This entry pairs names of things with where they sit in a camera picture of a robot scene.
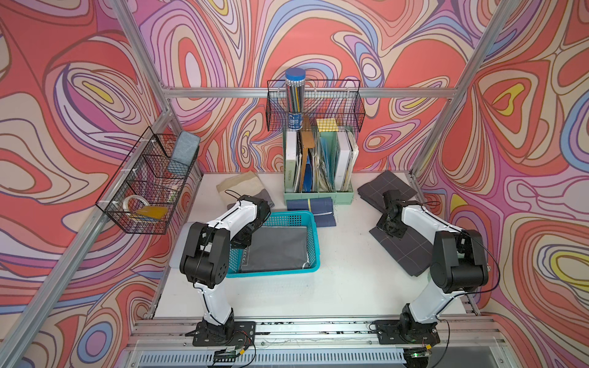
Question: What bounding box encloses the dark grey checked cloth front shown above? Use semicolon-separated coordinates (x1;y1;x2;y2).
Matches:
370;227;433;277

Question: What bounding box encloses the navy folded cloth yellow stripe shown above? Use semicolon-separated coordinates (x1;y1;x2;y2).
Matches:
286;197;337;228

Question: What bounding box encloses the grey pillowcase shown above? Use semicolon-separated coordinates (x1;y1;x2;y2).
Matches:
239;227;311;273

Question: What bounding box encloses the white flat tin box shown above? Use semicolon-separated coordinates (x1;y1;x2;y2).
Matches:
169;222;193;269

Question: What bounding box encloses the yellow sticky note block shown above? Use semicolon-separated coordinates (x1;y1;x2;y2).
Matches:
315;117;339;133

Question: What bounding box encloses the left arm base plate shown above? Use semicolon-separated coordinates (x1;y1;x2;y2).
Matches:
185;320;256;347

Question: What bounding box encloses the black wire basket left wall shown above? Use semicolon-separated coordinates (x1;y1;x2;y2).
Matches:
95;127;199;235

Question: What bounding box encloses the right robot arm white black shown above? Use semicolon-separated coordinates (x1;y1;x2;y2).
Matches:
377;190;489;342

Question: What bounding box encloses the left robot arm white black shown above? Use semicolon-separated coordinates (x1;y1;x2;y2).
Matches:
176;196;271;334

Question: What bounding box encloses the dark grey checked cloth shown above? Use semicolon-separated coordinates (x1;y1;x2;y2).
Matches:
370;227;433;277
357;171;417;213

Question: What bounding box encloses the grey blue sponge block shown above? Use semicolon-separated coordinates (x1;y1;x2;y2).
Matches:
170;131;201;167

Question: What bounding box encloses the white book in organizer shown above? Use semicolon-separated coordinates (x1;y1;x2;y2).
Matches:
334;131;351;192

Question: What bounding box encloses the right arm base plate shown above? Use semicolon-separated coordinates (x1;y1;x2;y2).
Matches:
370;320;440;347

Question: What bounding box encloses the blue lidded pencil tube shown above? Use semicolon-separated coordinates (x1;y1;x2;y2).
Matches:
285;67;306;130

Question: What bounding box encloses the black wire basket wall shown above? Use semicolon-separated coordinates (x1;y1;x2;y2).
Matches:
265;78;366;134
95;127;199;235

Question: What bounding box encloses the beige grey folded cloth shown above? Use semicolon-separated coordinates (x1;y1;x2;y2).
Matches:
216;172;275;209

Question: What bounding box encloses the dark grey checked cloth rear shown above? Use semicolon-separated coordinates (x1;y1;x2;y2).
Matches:
357;171;417;213

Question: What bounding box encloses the white tape roll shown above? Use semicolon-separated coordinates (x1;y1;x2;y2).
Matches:
122;195;150;213

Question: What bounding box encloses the green desktop file organizer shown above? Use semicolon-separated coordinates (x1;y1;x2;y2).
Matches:
282;127;355;206

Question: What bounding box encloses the black wire basket rear wall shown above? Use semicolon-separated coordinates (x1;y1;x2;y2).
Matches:
265;78;366;134

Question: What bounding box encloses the yellow flat pad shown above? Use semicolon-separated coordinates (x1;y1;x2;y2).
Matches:
131;205;168;222

